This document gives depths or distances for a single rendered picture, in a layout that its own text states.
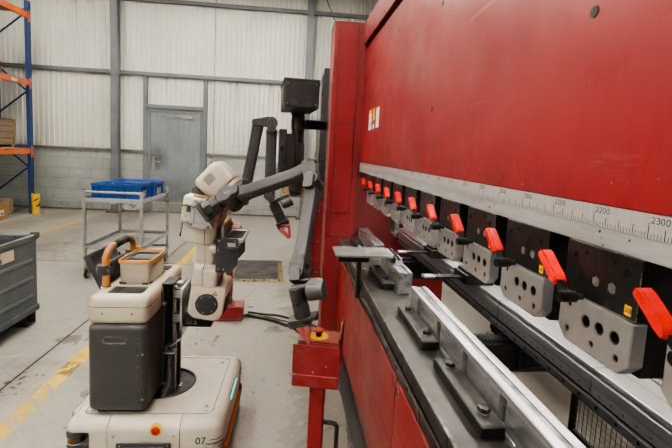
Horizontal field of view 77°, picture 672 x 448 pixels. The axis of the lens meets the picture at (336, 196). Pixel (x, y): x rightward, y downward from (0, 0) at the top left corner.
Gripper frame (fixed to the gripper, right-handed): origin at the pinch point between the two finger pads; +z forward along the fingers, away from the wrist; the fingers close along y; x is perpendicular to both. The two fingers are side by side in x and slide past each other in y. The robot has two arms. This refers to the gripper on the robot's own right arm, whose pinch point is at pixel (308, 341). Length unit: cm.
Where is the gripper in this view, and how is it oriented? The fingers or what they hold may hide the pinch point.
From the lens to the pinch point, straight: 155.6
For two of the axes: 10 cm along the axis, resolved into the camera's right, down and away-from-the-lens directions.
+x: 0.9, -0.9, 9.9
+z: 2.1, 9.8, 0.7
